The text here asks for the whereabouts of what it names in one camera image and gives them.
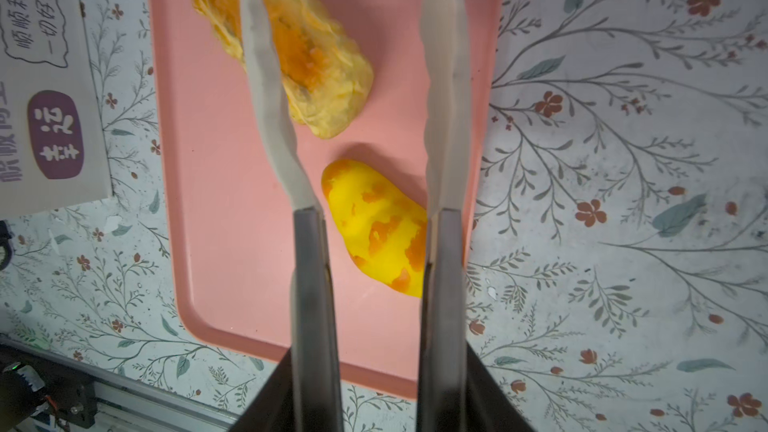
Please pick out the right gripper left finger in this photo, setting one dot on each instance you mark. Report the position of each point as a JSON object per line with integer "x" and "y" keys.
{"x": 313, "y": 360}

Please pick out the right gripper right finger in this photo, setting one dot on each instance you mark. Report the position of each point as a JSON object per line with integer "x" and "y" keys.
{"x": 441, "y": 401}

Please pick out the yellow orange swirl bun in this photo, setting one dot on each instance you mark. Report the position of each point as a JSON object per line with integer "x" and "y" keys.
{"x": 384, "y": 231}

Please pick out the braided yellow bread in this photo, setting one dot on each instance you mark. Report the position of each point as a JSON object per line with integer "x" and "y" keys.
{"x": 326, "y": 77}

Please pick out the white printed paper bag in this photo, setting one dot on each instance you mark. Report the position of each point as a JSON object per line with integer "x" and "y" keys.
{"x": 53, "y": 151}

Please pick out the pink plastic tray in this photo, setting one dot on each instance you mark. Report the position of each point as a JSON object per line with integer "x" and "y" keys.
{"x": 229, "y": 219}

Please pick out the black alarm clock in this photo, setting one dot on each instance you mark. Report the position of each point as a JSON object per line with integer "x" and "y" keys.
{"x": 6, "y": 249}

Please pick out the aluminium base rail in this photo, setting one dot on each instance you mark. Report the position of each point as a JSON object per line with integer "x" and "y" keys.
{"x": 41, "y": 391}

